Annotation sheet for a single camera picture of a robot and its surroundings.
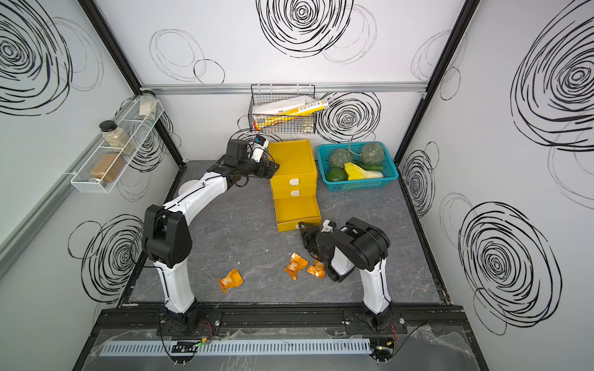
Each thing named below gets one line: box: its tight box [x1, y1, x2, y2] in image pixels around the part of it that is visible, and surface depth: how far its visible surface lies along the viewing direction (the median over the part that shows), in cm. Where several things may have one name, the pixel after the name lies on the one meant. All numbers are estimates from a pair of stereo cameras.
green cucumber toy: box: [351, 159, 384, 171], surface depth 110 cm
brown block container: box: [89, 153, 126, 188], surface depth 69 cm
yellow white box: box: [252, 95, 331, 131], surface depth 88 cm
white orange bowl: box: [178, 179, 200, 195], surface depth 107 cm
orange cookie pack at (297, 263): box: [283, 251, 309, 281], surface depth 86 cm
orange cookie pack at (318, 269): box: [307, 259, 326, 280], surface depth 86 cm
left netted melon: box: [329, 148, 353, 168], surface depth 111 cm
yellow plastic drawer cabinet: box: [268, 139, 322, 232], surface depth 95 cm
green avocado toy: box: [325, 166, 349, 182], surface depth 107 cm
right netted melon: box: [360, 141, 385, 166], surface depth 111 cm
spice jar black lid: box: [99, 119, 136, 156], surface depth 72 cm
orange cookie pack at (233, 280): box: [218, 268, 244, 294], surface depth 83 cm
